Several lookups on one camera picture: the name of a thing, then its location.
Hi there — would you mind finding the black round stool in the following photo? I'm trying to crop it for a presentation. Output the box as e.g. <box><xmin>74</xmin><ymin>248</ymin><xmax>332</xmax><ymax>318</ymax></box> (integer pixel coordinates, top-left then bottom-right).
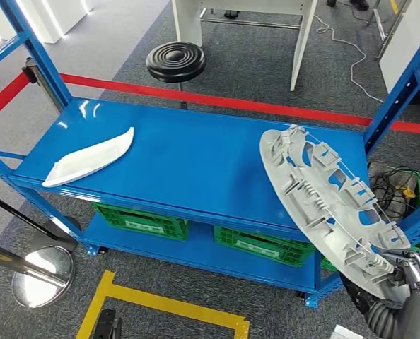
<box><xmin>145</xmin><ymin>41</ymin><xmax>206</xmax><ymax>111</ymax></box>

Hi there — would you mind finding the white desk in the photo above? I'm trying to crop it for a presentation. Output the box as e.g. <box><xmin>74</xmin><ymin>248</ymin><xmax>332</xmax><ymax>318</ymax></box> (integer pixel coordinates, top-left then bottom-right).
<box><xmin>171</xmin><ymin>0</ymin><xmax>318</xmax><ymax>92</ymax></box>

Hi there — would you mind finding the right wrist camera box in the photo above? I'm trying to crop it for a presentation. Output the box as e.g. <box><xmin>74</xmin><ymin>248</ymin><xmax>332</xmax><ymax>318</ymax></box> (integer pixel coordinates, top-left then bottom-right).
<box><xmin>332</xmin><ymin>325</ymin><xmax>364</xmax><ymax>339</ymax></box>

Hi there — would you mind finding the white curved plastic part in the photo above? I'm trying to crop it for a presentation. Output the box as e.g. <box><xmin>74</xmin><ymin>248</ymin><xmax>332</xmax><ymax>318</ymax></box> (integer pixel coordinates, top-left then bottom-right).
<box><xmin>42</xmin><ymin>126</ymin><xmax>135</xmax><ymax>189</ymax></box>

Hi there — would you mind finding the chrome stanchion with round base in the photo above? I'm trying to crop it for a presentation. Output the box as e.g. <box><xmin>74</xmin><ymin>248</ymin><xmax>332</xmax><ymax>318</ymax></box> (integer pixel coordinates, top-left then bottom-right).
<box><xmin>0</xmin><ymin>238</ymin><xmax>76</xmax><ymax>309</ymax></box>

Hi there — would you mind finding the silver metal frame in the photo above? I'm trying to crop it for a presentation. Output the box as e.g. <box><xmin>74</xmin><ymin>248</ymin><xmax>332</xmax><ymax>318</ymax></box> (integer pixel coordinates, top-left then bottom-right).
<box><xmin>372</xmin><ymin>0</ymin><xmax>408</xmax><ymax>59</ymax></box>

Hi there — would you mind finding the yellow plug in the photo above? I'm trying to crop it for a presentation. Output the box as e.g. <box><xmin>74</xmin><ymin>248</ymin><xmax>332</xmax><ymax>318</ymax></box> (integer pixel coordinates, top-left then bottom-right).
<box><xmin>395</xmin><ymin>186</ymin><xmax>416</xmax><ymax>200</ymax></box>

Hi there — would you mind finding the red barrier belt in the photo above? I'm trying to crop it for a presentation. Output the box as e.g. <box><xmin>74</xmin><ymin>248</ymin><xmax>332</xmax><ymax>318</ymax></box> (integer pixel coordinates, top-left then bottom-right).
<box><xmin>59</xmin><ymin>73</ymin><xmax>420</xmax><ymax>136</ymax></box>
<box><xmin>0</xmin><ymin>72</ymin><xmax>30</xmax><ymax>127</ymax></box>

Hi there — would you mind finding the steel barrier post black cap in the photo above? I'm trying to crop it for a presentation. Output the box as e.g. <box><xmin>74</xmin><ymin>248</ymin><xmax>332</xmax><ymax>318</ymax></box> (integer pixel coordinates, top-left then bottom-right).
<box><xmin>21</xmin><ymin>57</ymin><xmax>64</xmax><ymax>113</ymax></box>

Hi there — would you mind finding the black cable bundle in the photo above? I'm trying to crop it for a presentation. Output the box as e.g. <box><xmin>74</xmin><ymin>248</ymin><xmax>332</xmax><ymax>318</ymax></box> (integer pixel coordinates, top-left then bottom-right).
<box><xmin>369</xmin><ymin>166</ymin><xmax>420</xmax><ymax>221</ymax></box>

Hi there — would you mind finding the white lit platform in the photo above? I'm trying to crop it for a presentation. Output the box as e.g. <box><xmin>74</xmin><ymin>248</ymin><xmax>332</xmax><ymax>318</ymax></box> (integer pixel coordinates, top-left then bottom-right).
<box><xmin>0</xmin><ymin>0</ymin><xmax>94</xmax><ymax>44</ymax></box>

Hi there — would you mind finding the blue metal shelf rack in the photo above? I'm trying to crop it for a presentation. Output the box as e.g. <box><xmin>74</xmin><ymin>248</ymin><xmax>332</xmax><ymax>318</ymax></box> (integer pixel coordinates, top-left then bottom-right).
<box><xmin>0</xmin><ymin>0</ymin><xmax>420</xmax><ymax>310</ymax></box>

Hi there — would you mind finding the white board panel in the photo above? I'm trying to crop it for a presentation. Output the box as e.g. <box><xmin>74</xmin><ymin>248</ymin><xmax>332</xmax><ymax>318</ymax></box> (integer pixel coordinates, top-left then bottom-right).
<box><xmin>379</xmin><ymin>0</ymin><xmax>420</xmax><ymax>95</ymax></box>

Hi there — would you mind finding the black stanchion with round base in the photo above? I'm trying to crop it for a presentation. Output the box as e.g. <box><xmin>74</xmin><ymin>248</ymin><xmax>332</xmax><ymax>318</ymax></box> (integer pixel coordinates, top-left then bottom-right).
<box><xmin>0</xmin><ymin>188</ymin><xmax>83</xmax><ymax>254</ymax></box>

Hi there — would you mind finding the green plastic crate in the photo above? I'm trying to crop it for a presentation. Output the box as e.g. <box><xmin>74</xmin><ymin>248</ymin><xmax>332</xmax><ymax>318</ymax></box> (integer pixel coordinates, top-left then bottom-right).
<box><xmin>91</xmin><ymin>202</ymin><xmax>190</xmax><ymax>242</ymax></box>
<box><xmin>213</xmin><ymin>225</ymin><xmax>315</xmax><ymax>269</ymax></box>

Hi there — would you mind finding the white floor cable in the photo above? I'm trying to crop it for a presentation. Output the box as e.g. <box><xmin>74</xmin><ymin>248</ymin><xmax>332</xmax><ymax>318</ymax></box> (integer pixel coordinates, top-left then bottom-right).
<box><xmin>314</xmin><ymin>13</ymin><xmax>386</xmax><ymax>104</ymax></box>

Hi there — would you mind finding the grey plastic wheel hubcap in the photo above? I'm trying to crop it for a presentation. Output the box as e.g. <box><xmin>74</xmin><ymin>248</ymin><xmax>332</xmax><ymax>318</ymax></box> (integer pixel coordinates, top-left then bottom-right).
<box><xmin>259</xmin><ymin>124</ymin><xmax>412</xmax><ymax>300</ymax></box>

